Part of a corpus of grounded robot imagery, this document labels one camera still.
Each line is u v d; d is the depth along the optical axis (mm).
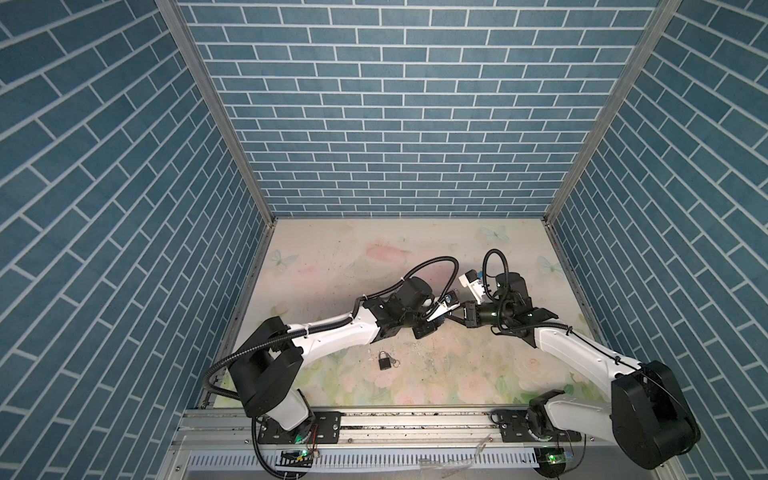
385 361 844
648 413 413
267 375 427
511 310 668
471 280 766
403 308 630
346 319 531
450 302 695
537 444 734
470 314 732
